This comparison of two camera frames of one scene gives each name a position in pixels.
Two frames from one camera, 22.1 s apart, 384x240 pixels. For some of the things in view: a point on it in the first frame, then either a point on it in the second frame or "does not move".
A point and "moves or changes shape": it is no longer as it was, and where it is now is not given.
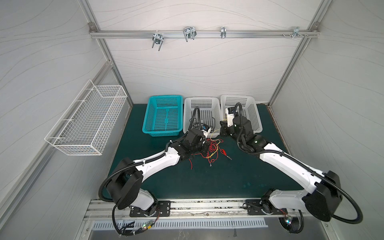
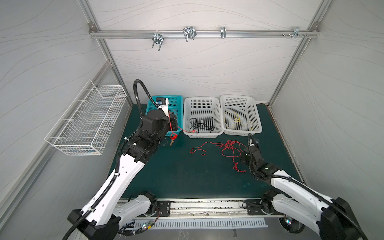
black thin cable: x=196 y=125 does not move
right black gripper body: x=226 y=128 to x=248 y=156
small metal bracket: x=223 y=32 does not move
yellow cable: x=216 y=145 moves or changes shape
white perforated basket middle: x=203 y=113 does not move
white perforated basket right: x=250 y=110 does not move
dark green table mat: x=223 y=171 does not move
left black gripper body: x=202 y=148 to x=172 y=119
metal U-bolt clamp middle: x=189 y=32 does not move
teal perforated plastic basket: x=164 y=115 does not move
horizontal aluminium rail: x=135 y=33 does not move
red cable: x=213 y=148 to x=173 y=136
